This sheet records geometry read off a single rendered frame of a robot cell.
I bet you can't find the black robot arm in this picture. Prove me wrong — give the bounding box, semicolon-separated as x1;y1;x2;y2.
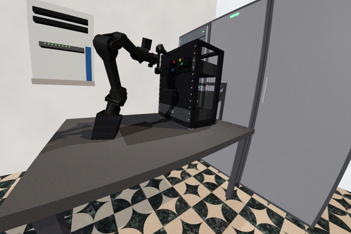
93;32;152;117

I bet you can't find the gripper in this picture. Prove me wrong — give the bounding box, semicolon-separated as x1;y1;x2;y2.
149;44;170;74

